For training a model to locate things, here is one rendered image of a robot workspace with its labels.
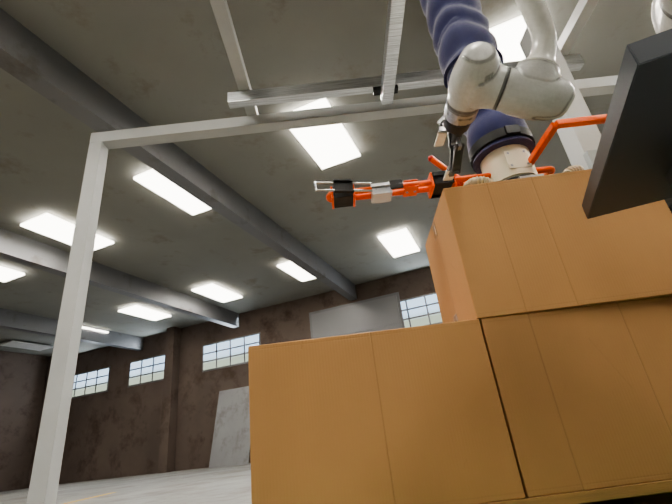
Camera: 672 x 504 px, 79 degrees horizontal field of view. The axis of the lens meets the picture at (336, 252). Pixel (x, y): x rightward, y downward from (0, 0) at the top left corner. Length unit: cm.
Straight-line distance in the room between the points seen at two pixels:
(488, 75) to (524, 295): 55
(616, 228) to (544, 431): 59
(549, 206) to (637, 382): 49
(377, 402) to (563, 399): 44
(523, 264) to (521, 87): 45
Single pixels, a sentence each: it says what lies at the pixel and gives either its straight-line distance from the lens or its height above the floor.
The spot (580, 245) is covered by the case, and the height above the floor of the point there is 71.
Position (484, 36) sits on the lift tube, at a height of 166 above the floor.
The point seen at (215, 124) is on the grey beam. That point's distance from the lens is 425.
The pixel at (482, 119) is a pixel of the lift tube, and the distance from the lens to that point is 163.
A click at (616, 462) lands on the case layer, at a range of 119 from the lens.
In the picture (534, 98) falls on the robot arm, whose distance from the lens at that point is 112.
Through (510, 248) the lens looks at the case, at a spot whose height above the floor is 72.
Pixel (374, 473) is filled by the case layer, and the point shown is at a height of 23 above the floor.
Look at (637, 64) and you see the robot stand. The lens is 72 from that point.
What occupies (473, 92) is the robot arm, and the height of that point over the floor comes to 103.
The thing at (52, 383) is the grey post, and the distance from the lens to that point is 372.
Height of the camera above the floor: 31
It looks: 24 degrees up
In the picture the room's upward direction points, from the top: 7 degrees counter-clockwise
